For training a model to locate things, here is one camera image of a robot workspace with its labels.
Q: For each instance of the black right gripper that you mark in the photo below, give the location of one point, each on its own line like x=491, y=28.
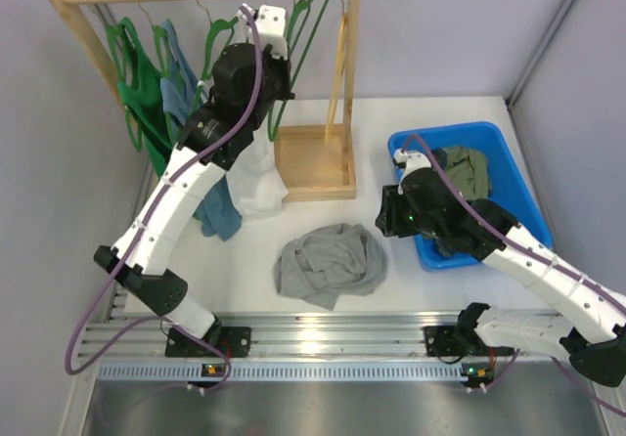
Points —
x=389, y=217

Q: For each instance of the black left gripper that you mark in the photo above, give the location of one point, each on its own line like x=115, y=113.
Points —
x=282, y=76

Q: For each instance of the green hanger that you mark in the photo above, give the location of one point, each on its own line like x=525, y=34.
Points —
x=161, y=45
x=215, y=29
x=116, y=39
x=300, y=15

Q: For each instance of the yellow hanger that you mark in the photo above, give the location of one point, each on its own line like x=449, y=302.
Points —
x=338, y=74

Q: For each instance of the grey tank top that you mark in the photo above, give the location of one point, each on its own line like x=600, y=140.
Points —
x=324, y=264

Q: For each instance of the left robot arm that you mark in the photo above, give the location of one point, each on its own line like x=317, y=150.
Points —
x=247, y=81

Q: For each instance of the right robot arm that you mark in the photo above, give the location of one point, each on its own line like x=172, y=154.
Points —
x=588, y=329

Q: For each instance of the green hanger under white top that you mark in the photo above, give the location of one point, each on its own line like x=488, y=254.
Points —
x=215, y=29

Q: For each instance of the green hanger under blue top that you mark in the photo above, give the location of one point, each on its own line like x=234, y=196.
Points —
x=161, y=45

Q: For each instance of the white tank top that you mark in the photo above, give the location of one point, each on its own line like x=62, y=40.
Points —
x=255, y=185

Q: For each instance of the green tank top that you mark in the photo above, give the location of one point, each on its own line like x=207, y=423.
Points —
x=141, y=93

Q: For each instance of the blue tank top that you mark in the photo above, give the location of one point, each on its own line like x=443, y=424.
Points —
x=216, y=212

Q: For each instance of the olive green shirt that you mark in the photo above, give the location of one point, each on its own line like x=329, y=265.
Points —
x=467, y=169

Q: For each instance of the wooden clothes rack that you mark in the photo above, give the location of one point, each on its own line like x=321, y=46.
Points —
x=315, y=161

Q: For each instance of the blue plastic bin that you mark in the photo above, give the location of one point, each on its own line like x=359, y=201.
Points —
x=508, y=186

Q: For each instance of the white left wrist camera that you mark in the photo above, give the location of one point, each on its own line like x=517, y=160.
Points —
x=272, y=26

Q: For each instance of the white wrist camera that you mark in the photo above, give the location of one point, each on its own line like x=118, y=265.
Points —
x=408, y=162
x=272, y=26

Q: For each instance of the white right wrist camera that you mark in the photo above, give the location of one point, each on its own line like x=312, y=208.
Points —
x=408, y=162

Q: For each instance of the aluminium mounting rail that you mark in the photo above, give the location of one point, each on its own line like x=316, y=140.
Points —
x=285, y=336

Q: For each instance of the slotted grey cable duct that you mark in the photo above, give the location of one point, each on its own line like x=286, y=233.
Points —
x=282, y=372

